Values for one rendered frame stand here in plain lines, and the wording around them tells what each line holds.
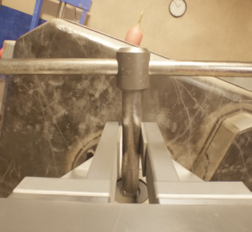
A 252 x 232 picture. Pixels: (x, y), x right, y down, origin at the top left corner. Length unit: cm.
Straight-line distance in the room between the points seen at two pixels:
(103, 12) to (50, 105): 338
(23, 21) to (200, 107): 388
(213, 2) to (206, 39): 65
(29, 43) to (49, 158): 21
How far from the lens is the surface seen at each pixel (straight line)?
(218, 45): 404
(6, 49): 39
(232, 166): 36
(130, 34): 74
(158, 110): 33
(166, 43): 369
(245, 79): 378
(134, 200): 18
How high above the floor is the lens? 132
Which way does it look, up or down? 16 degrees down
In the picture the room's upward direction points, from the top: 21 degrees clockwise
